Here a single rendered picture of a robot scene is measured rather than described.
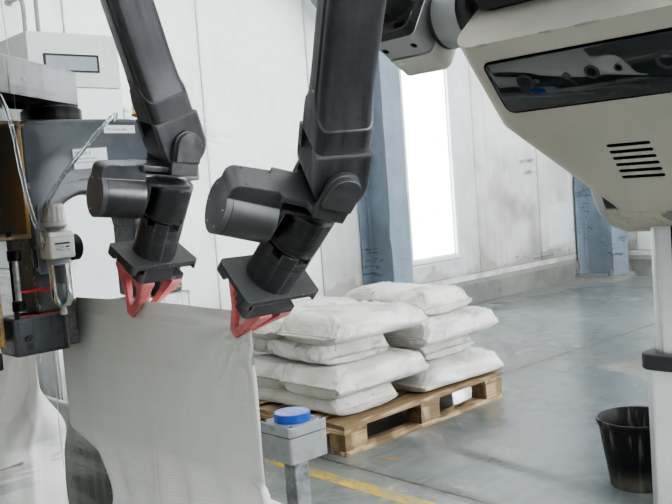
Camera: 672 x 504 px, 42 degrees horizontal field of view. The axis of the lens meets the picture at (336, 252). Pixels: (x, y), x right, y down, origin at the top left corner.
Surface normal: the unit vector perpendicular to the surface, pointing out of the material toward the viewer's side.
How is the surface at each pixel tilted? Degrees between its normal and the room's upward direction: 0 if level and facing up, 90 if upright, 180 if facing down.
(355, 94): 122
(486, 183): 90
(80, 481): 90
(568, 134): 130
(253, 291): 46
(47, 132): 90
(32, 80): 90
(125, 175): 103
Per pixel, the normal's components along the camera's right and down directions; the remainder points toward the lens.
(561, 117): -0.51, 0.72
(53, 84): 0.99, -0.06
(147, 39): 0.53, 0.27
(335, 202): 0.27, 0.64
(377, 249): -0.73, 0.11
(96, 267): 0.68, 0.00
